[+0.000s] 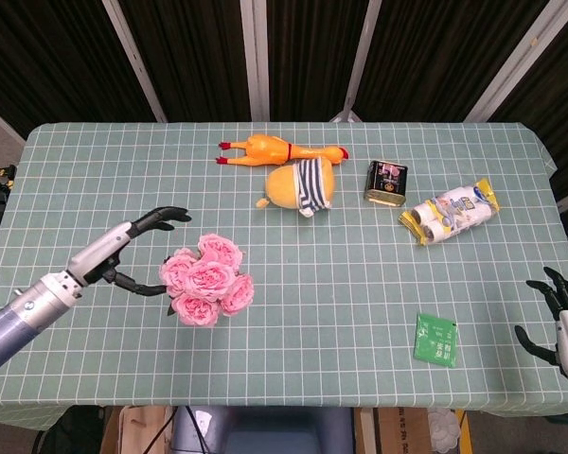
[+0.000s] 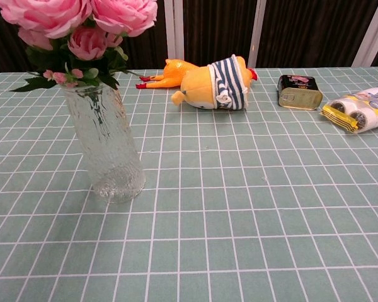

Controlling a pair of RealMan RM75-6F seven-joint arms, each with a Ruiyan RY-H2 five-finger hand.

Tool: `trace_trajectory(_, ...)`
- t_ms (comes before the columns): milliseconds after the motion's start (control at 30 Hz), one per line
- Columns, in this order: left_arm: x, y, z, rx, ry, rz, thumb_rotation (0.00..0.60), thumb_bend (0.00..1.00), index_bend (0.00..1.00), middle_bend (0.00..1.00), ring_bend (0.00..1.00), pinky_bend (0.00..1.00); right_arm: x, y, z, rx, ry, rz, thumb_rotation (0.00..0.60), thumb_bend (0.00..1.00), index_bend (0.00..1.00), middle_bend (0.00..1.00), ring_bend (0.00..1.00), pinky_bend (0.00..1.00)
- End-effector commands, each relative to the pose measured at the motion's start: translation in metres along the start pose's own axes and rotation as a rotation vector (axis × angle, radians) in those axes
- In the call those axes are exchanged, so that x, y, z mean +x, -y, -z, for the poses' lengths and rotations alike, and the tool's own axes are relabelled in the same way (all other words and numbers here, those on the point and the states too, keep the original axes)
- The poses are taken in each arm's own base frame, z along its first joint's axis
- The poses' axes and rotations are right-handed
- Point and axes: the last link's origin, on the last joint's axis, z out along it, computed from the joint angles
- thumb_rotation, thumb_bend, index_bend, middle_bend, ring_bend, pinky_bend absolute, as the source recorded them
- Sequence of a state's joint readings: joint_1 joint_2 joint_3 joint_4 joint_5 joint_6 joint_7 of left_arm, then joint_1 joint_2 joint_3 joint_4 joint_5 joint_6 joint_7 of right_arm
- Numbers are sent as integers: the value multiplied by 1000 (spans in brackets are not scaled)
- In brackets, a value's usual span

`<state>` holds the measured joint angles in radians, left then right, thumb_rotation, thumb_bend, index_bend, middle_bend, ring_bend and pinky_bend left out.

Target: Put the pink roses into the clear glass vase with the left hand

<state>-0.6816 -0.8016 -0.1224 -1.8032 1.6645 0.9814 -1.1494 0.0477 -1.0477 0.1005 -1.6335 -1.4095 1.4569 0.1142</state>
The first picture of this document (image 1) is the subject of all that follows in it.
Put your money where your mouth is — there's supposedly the white rolls yellow pack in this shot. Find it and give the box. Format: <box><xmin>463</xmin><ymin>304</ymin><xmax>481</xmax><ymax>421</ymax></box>
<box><xmin>398</xmin><ymin>177</ymin><xmax>501</xmax><ymax>247</ymax></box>

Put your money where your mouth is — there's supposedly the green checked tablecloth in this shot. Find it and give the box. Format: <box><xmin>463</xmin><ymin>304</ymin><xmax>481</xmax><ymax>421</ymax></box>
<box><xmin>0</xmin><ymin>121</ymin><xmax>568</xmax><ymax>432</ymax></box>

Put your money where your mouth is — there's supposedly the brown cardboard box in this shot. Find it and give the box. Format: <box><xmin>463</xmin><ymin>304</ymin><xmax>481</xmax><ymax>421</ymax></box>
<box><xmin>98</xmin><ymin>406</ymin><xmax>176</xmax><ymax>454</ymax></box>
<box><xmin>354</xmin><ymin>407</ymin><xmax>474</xmax><ymax>454</ymax></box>

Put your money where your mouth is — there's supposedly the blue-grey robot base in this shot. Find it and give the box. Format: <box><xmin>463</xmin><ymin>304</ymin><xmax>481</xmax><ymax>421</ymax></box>
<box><xmin>169</xmin><ymin>405</ymin><xmax>357</xmax><ymax>454</ymax></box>

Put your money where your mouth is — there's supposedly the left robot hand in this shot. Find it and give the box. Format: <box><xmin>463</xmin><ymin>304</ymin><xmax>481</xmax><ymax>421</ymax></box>
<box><xmin>67</xmin><ymin>205</ymin><xmax>192</xmax><ymax>298</ymax></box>

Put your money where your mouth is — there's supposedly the green sachet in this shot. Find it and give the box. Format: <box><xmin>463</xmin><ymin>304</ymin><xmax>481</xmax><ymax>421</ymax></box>
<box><xmin>412</xmin><ymin>312</ymin><xmax>458</xmax><ymax>369</ymax></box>

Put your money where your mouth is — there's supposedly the white frame post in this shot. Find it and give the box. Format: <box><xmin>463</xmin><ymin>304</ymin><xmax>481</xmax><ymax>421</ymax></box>
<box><xmin>240</xmin><ymin>0</ymin><xmax>272</xmax><ymax>124</ymax></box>
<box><xmin>463</xmin><ymin>0</ymin><xmax>565</xmax><ymax>124</ymax></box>
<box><xmin>101</xmin><ymin>0</ymin><xmax>169</xmax><ymax>124</ymax></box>
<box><xmin>329</xmin><ymin>0</ymin><xmax>385</xmax><ymax>124</ymax></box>

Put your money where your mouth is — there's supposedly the orange rubber chicken toy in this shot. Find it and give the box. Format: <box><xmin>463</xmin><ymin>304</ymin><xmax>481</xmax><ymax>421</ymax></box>
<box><xmin>216</xmin><ymin>133</ymin><xmax>350</xmax><ymax>167</ymax></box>

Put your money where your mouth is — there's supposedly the yellow plush striped shirt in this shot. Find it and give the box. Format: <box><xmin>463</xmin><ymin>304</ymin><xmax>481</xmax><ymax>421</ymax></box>
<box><xmin>256</xmin><ymin>159</ymin><xmax>336</xmax><ymax>218</ymax></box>

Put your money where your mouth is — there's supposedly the black gold tin can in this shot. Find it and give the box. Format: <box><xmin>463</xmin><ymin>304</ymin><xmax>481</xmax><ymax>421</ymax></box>
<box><xmin>363</xmin><ymin>159</ymin><xmax>409</xmax><ymax>208</ymax></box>

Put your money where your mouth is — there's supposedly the pink rose bouquet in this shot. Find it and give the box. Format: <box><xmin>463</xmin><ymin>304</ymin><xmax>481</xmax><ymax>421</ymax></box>
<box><xmin>159</xmin><ymin>233</ymin><xmax>256</xmax><ymax>328</ymax></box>

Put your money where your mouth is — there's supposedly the black pleated curtain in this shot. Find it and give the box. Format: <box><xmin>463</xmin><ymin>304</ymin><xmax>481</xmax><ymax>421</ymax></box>
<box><xmin>0</xmin><ymin>0</ymin><xmax>568</xmax><ymax>200</ymax></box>

